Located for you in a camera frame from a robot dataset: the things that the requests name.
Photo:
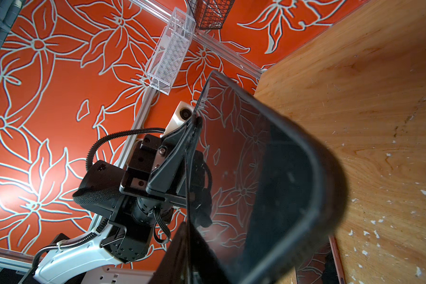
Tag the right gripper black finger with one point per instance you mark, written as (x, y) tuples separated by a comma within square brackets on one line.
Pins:
[(189, 260)]

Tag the white mesh wall basket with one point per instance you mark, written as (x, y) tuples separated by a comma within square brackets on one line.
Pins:
[(165, 63)]

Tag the black phone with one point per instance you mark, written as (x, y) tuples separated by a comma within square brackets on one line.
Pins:
[(323, 267), (275, 193)]

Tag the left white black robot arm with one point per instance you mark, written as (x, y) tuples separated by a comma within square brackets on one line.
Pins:
[(98, 193)]

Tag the black wire wall basket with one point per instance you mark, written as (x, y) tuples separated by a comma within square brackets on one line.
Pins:
[(210, 14)]

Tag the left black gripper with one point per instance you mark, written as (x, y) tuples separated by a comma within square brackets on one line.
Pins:
[(162, 174)]

